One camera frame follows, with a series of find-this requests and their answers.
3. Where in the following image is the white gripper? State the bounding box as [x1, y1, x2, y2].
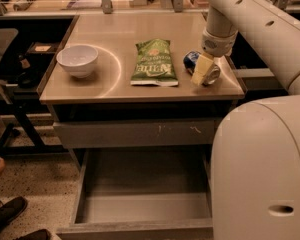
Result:
[191, 29, 237, 85]

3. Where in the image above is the blue pepsi can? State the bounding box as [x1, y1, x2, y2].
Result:
[183, 51, 221, 86]

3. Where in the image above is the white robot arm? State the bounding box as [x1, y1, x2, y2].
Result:
[202, 0, 300, 240]

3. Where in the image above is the grey drawer cabinet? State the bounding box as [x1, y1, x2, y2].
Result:
[38, 11, 245, 165]

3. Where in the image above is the open grey middle drawer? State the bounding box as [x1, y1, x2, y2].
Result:
[57, 146, 213, 240]

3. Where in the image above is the closed grey top drawer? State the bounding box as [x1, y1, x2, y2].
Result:
[53, 118, 219, 149]

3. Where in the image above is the green chip bag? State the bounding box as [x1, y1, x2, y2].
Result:
[130, 39, 179, 87]

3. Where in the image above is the white bowl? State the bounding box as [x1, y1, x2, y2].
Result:
[56, 45, 99, 78]

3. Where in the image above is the black office chair left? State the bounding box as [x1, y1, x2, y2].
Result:
[0, 28, 21, 152]

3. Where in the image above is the black shoe lower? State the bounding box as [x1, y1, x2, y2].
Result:
[15, 229, 51, 240]

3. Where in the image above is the black shoe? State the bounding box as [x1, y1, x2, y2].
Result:
[0, 196, 27, 231]
[15, 229, 51, 240]

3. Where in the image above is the black shoe upper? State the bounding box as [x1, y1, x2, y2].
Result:
[0, 196, 27, 231]

